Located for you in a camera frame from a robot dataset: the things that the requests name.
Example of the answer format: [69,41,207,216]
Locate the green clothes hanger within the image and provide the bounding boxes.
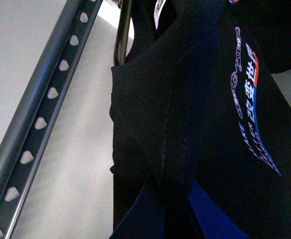
[114,0,133,67]

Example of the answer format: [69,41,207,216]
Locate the black perforated metal bar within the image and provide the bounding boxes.
[0,0,101,239]

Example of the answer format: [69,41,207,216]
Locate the black printed t-shirt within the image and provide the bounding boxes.
[110,0,291,239]

